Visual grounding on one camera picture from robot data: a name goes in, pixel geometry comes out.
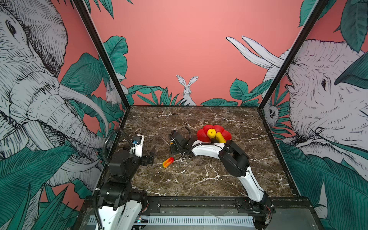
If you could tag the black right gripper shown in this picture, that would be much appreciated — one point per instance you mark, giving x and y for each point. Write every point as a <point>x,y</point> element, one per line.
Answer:
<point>172,150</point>

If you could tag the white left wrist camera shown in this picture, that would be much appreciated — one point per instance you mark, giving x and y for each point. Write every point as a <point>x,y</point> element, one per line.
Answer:
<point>137,142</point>

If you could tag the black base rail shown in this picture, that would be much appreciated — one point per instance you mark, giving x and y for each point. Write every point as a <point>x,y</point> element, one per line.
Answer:
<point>157,204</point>

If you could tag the black corner frame post right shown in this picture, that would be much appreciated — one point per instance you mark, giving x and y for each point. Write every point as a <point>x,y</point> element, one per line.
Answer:
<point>309,24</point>

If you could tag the black corner frame post left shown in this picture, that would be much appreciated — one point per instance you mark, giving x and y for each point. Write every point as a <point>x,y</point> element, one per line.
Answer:
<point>93,33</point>

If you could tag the white slotted cable duct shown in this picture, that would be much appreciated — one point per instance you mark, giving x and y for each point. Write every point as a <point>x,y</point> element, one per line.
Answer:
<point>239,221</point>

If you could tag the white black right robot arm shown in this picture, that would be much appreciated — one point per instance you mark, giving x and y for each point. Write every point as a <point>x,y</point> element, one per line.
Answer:
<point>233,158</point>

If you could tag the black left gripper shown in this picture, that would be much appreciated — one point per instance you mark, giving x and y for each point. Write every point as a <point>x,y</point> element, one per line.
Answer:
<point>145,161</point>

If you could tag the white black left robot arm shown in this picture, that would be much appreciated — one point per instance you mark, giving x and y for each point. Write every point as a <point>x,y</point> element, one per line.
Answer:
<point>117,206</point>

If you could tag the red flower-shaped fruit bowl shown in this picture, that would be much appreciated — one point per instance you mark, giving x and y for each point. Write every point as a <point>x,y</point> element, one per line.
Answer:
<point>202,133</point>

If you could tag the black corner frame post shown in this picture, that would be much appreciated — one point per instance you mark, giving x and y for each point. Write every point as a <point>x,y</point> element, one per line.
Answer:
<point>93,33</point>
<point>309,24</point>

